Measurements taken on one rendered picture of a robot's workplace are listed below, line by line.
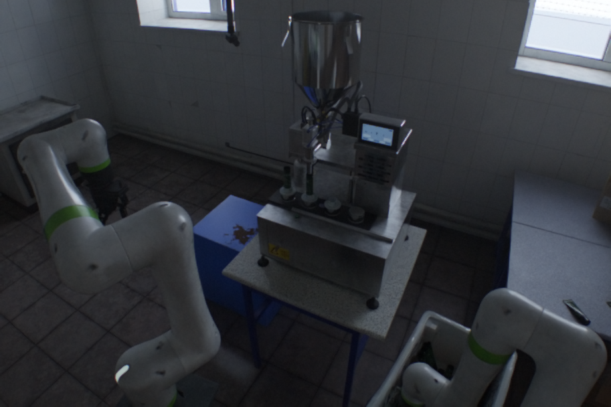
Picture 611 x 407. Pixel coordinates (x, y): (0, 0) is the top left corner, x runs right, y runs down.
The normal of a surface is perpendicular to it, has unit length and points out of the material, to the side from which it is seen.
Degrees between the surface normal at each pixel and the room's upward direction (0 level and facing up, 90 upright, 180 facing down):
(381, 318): 0
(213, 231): 0
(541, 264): 0
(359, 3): 90
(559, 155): 90
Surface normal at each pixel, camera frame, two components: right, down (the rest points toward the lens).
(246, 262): 0.00, -0.84
